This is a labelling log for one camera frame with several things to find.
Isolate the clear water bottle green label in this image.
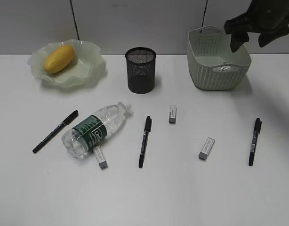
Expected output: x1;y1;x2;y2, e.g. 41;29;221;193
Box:
62;100;131;159

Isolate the pale green wavy plate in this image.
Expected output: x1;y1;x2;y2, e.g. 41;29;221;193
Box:
27;39;107;89

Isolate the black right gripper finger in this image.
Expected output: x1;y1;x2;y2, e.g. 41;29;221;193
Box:
258;23;289;48
230;32;249;53

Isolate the pale green woven basket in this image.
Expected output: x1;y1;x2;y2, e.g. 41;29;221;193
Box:
187;25;251;91

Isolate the waste paper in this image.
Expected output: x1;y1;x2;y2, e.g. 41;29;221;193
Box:
219;66;231;72

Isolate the yellow mango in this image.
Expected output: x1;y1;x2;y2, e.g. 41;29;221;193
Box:
43;45;74;74

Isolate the black mesh pen holder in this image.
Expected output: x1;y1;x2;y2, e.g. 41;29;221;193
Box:
125;47;156;94

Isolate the black wall cable right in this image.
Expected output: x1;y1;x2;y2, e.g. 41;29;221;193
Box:
201;0;209;27

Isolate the grey white eraser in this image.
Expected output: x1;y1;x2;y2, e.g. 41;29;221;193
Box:
198;137;215;160
93;145;108;170
169;105;177;124

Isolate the grey white eraser top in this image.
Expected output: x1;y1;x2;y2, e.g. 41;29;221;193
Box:
169;105;177;124

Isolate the black wall cable left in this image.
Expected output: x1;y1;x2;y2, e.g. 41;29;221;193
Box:
70;0;81;40

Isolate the grey white eraser right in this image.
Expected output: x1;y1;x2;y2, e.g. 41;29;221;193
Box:
198;137;215;160

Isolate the black marker pen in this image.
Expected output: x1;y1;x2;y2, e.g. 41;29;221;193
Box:
138;116;152;168
249;118;262;166
32;110;79;153

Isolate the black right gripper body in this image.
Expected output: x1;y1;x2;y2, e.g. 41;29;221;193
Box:
224;0;289;34

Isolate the grey white eraser left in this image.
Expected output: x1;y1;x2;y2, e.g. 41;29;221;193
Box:
93;145;108;170

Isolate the black wall cable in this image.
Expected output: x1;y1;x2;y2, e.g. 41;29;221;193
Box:
201;0;209;27
70;0;81;40

